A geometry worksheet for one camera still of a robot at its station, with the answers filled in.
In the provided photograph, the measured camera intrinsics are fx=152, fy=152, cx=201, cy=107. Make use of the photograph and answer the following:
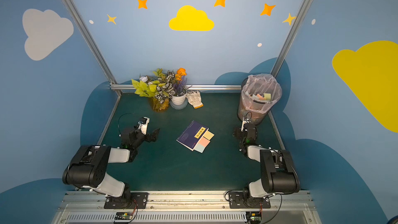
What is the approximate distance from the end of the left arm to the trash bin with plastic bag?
0.55 metres

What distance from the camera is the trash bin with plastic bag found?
2.76 feet

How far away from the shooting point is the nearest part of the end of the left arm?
29.1 inches

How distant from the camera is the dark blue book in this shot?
949mm
